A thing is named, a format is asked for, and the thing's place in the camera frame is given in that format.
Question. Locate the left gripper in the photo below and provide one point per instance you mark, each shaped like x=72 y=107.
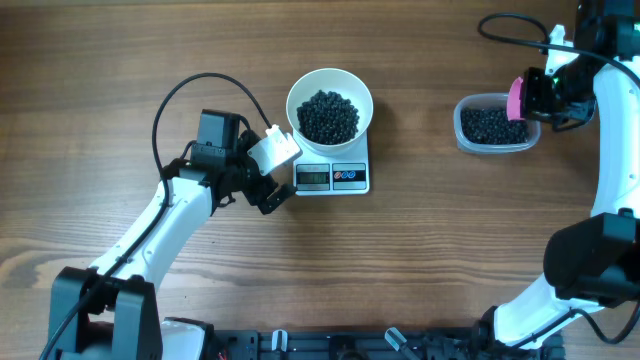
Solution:
x=264 y=188

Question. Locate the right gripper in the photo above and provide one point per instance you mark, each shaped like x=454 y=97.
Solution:
x=534 y=104

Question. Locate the pink scoop blue handle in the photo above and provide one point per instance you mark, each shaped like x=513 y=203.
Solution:
x=513 y=106

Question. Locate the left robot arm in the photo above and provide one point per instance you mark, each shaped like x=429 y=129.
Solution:
x=109 y=310

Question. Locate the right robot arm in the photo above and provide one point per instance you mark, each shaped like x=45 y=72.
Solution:
x=594 y=264

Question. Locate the white digital kitchen scale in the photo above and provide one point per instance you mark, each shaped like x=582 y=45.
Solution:
x=347 y=172

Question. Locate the black beans in bowl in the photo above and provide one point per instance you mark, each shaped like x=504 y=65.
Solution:
x=327 y=118

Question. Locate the white bowl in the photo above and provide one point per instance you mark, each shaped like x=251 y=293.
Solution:
x=336 y=80

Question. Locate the black beans in container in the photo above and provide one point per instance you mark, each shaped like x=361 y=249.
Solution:
x=490 y=126

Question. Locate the clear plastic bean container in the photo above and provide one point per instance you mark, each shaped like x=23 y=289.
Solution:
x=490 y=100

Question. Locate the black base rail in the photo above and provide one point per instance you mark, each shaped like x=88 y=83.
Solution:
x=434 y=344

